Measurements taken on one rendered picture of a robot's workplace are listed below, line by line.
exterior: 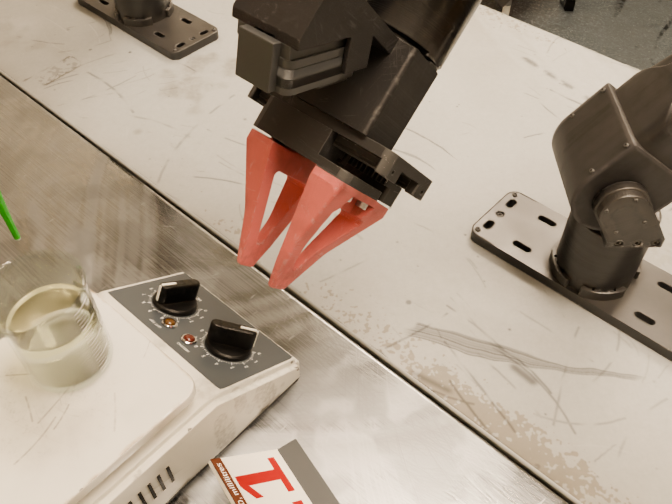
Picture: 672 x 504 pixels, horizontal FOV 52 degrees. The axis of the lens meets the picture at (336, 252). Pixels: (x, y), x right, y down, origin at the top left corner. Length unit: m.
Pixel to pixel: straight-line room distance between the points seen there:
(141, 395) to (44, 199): 0.31
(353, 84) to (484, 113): 0.39
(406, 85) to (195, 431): 0.24
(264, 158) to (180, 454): 0.19
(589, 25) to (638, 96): 2.29
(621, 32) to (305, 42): 2.51
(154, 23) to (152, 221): 0.32
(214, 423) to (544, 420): 0.23
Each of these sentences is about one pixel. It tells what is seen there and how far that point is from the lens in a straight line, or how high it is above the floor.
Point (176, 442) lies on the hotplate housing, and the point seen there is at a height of 0.97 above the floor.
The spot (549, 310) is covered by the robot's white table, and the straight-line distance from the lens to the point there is 0.58.
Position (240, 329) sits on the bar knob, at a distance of 0.47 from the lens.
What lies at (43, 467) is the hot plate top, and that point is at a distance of 0.42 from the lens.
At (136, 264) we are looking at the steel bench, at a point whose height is 0.90.
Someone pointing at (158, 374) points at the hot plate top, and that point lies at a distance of 0.43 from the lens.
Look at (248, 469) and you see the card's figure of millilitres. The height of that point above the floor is 0.93.
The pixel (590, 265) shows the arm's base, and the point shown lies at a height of 0.94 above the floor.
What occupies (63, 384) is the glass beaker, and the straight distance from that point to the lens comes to 0.43.
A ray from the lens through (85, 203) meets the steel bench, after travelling 0.67.
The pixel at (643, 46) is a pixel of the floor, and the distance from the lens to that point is 2.73.
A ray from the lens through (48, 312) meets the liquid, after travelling 0.42.
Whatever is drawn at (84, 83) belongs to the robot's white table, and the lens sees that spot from 0.83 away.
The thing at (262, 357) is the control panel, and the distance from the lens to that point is 0.48.
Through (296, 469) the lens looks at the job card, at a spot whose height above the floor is 0.90.
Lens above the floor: 1.34
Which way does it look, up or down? 49 degrees down
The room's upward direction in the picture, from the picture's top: 1 degrees counter-clockwise
